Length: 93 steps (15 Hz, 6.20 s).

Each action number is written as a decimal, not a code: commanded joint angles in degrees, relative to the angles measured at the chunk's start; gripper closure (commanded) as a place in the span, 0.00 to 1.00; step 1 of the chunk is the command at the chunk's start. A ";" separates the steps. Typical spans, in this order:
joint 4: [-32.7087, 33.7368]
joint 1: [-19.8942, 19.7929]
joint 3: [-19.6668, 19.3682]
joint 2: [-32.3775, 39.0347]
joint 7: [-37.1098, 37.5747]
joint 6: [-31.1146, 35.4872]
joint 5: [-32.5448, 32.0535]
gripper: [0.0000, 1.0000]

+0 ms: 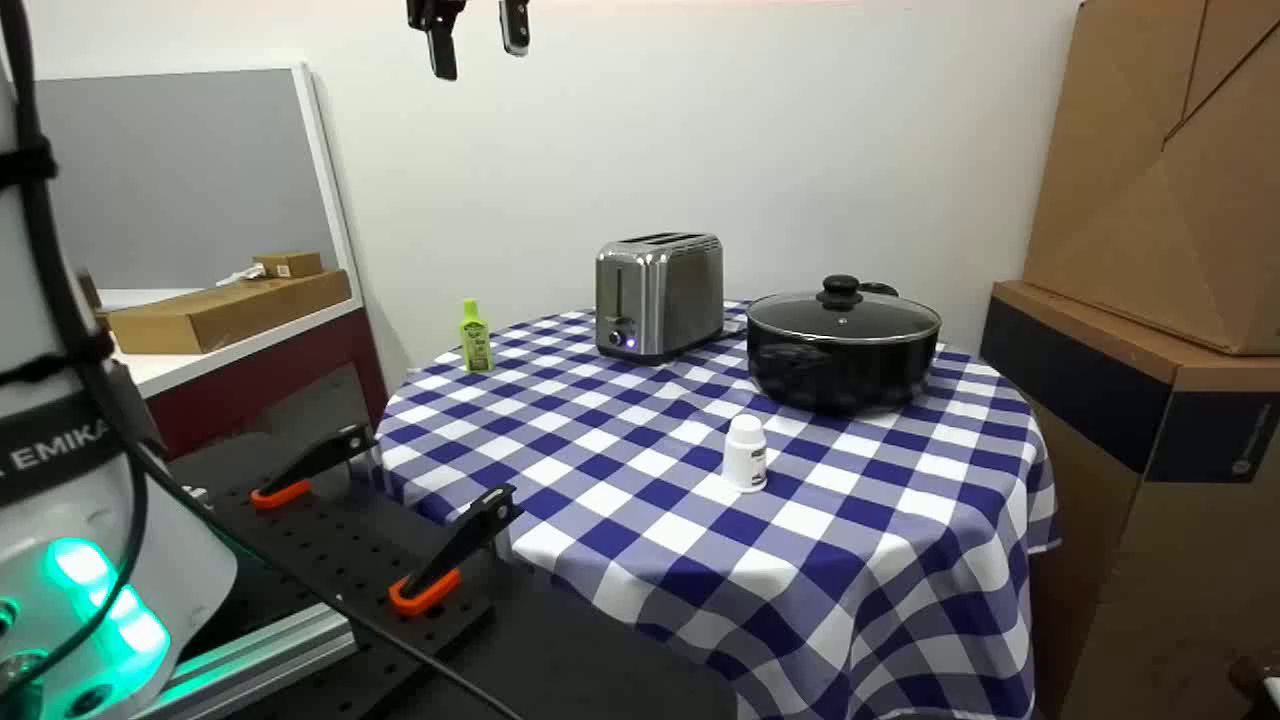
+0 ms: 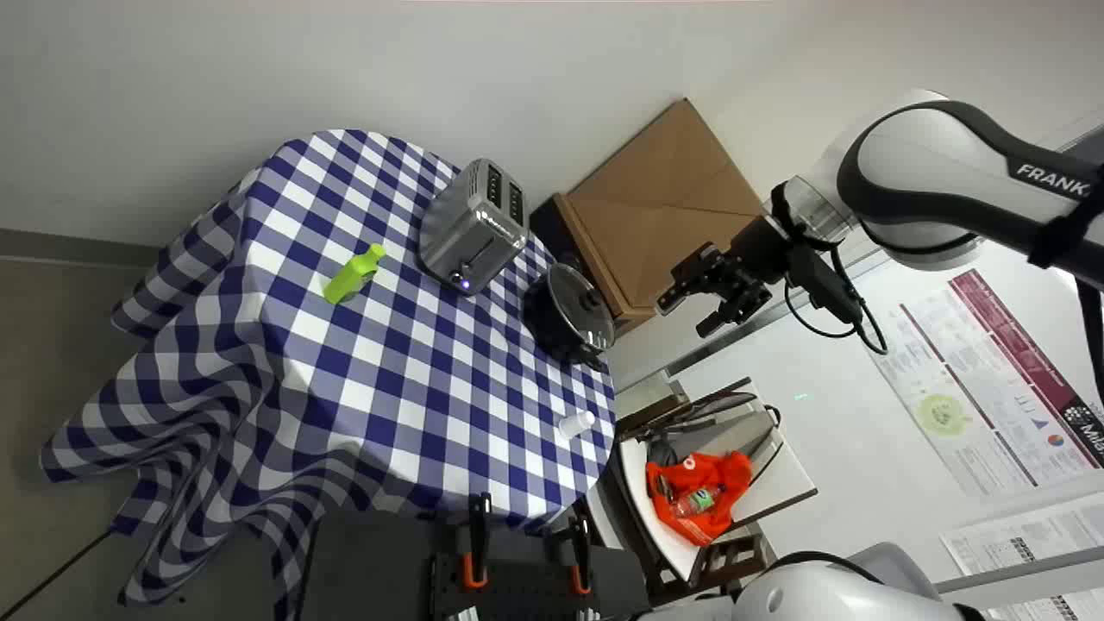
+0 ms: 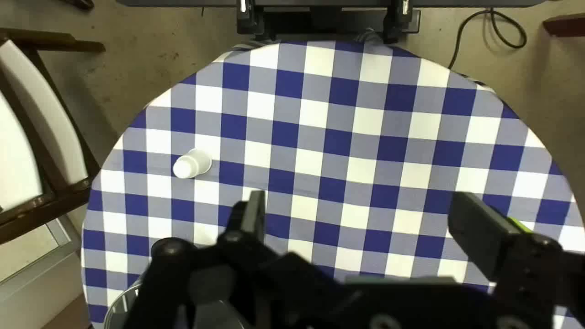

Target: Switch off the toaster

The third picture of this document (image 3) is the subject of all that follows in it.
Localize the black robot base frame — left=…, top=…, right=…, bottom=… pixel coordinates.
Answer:
left=117, top=0, right=543, bottom=42

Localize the small white plastic bottle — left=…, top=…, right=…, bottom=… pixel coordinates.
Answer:
left=172, top=148, right=212, bottom=179

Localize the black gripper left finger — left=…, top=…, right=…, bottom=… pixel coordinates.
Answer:
left=218, top=190, right=280, bottom=272

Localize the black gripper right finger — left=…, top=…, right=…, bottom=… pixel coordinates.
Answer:
left=448, top=192, right=561, bottom=298

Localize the black cable on floor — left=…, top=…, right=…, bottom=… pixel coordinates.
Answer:
left=448, top=7, right=529, bottom=69

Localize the blue white checkered tablecloth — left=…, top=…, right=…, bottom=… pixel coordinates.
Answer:
left=83, top=42, right=585, bottom=324

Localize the wooden chair with white cushion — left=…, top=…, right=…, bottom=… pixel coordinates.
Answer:
left=0, top=27, right=104, bottom=243

